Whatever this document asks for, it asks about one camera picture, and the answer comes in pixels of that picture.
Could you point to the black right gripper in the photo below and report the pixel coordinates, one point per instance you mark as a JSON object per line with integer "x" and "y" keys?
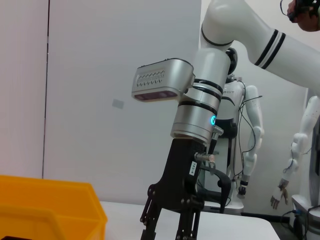
{"x": 180, "y": 180}

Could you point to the black handheld controller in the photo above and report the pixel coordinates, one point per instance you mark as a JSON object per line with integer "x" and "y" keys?
{"x": 303, "y": 5}

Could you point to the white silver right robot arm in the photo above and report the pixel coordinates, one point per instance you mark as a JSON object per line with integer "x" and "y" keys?
{"x": 212, "y": 75}

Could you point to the person's hand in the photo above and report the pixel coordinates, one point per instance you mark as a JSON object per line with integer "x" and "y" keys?
{"x": 310, "y": 21}

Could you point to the black office chair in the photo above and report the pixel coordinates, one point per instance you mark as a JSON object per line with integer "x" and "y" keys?
{"x": 225, "y": 183}

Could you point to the yellow plastic bin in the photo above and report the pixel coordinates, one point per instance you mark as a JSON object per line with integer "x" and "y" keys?
{"x": 50, "y": 195}

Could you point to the white AGIBOT humanoid robot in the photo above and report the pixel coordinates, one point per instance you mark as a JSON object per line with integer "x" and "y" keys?
{"x": 232, "y": 105}

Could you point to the white humanoid with mechanical hand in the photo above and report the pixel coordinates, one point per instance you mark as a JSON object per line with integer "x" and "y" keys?
{"x": 306, "y": 120}

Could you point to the pale rectangular wall sticker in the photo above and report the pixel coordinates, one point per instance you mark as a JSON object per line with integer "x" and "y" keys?
{"x": 118, "y": 103}

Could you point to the right wrist camera housing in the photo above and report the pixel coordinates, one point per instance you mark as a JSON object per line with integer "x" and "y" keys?
{"x": 162, "y": 77}

